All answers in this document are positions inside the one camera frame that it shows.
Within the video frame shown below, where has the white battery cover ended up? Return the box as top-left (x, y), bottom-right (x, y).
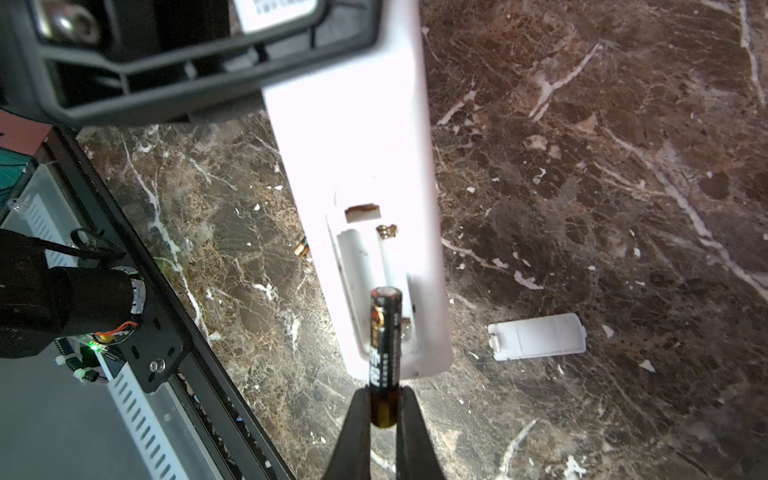
top-left (487, 313), bottom-right (587, 361)

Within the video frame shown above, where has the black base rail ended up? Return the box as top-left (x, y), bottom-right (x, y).
top-left (44, 128), bottom-right (293, 479)

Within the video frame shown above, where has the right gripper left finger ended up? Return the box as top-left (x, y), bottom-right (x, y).
top-left (323, 387), bottom-right (371, 480)

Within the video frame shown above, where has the white remote control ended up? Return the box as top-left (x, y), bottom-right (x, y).
top-left (264, 1), bottom-right (453, 380)

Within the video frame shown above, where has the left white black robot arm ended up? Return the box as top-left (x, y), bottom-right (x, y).
top-left (1, 1), bottom-right (383, 358)

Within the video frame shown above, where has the black aaa battery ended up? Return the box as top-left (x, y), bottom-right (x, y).
top-left (294, 237), bottom-right (310, 258)
top-left (368, 286), bottom-right (403, 429)

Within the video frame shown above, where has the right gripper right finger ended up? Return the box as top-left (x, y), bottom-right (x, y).
top-left (396, 386), bottom-right (446, 480)

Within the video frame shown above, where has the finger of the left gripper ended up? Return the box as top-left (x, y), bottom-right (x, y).
top-left (1, 1), bottom-right (382, 127)

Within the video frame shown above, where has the white vented cable duct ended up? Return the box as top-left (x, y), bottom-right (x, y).
top-left (23, 191), bottom-right (211, 480)

